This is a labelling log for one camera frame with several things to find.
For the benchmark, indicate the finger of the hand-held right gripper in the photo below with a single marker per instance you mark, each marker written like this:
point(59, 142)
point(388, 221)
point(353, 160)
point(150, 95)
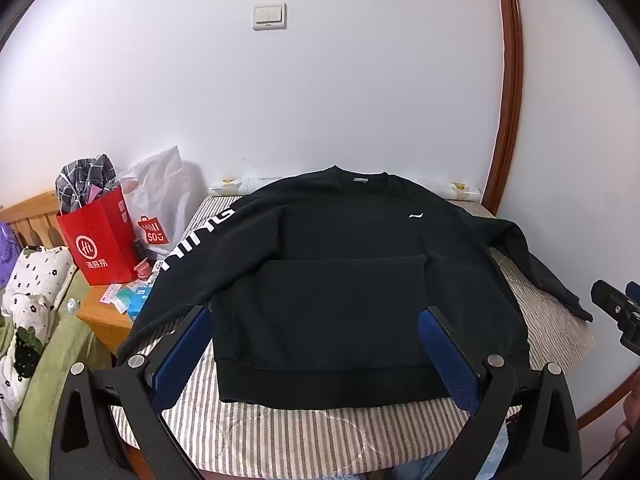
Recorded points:
point(607, 300)

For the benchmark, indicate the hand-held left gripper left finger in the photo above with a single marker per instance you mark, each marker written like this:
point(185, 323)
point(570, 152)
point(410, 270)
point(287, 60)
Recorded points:
point(182, 355)

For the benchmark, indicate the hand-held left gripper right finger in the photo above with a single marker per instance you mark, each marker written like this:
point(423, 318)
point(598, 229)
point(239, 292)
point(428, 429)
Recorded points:
point(450, 355)

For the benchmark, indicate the black sweatshirt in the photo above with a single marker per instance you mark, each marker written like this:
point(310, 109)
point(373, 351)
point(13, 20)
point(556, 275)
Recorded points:
point(325, 260)

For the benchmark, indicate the blue box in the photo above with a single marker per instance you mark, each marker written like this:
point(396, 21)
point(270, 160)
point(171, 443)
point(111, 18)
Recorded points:
point(139, 304)

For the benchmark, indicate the wooden nightstand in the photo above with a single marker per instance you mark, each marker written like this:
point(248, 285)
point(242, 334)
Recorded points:
point(100, 317)

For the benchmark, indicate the green blanket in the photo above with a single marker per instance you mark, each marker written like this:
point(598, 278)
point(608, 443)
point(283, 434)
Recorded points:
point(55, 350)

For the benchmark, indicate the red paper bag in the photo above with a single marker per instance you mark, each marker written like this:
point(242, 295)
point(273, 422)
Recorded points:
point(100, 245)

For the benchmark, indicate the striped bed sheet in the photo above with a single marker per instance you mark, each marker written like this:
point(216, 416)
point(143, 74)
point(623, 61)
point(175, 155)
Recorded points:
point(300, 435)

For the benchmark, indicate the white plastic bag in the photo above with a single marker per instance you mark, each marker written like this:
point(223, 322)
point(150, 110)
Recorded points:
point(165, 195)

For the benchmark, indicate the grey plaid cloth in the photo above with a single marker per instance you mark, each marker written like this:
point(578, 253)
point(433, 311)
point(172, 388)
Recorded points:
point(82, 180)

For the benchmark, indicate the purple cloth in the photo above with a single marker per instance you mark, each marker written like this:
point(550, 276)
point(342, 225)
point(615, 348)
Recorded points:
point(7, 255)

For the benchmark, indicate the wooden headboard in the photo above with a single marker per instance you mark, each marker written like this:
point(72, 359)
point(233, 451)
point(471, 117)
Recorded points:
point(32, 215)

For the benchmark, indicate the brown wooden door frame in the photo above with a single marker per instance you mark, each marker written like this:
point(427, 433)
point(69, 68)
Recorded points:
point(510, 85)

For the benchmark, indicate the white light switch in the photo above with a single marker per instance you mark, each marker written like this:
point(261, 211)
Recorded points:
point(269, 16)

